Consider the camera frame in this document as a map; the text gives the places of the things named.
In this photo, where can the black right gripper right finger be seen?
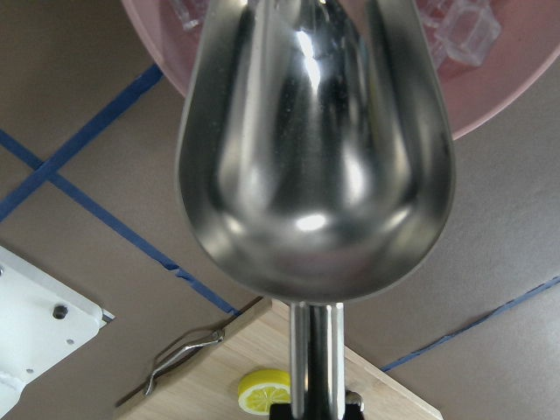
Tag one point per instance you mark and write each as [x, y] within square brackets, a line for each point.
[354, 406]

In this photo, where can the clear ice cubes pile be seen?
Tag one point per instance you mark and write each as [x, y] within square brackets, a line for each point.
[463, 31]

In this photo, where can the wooden cutting board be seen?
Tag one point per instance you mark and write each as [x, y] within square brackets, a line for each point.
[205, 385]

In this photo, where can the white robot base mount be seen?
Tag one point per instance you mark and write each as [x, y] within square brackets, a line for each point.
[42, 322]

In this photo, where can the metal ice scoop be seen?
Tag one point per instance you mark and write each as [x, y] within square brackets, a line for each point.
[316, 187]

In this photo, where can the lemon half slice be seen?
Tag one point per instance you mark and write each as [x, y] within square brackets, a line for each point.
[259, 390]

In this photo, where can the pink bowl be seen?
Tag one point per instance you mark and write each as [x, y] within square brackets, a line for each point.
[527, 46]

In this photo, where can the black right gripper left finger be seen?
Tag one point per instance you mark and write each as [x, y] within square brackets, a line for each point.
[280, 411]

